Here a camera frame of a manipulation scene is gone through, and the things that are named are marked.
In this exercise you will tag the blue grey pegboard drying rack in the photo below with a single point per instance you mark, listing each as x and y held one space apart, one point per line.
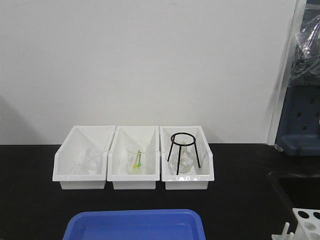
298 132

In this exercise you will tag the white test tube rack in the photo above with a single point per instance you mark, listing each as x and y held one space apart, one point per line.
308 226

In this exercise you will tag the black metal tripod stand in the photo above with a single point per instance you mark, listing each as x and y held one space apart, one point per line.
184 139

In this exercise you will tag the glass flask under tripod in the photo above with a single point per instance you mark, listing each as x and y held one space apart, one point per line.
181 160

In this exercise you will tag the beaker with yellow green droppers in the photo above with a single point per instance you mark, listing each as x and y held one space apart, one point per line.
136 160

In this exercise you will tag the middle white storage bin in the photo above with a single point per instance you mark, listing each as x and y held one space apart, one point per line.
134 136

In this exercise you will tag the white storage bin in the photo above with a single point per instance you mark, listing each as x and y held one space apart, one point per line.
197 178
134 136
77 141

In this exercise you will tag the right white storage bin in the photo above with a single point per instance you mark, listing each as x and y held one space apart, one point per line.
197 178

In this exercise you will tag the clear beaker in left bin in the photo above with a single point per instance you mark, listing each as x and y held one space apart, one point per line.
88 162

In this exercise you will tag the left white storage bin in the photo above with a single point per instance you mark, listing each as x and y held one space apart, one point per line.
77 141

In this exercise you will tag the blue plastic tray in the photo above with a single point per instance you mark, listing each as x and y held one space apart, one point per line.
155 224

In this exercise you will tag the clear crumpled plastic wrap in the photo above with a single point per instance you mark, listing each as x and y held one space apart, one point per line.
305 70

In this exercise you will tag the black sink basin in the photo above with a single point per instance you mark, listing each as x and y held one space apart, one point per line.
297 189

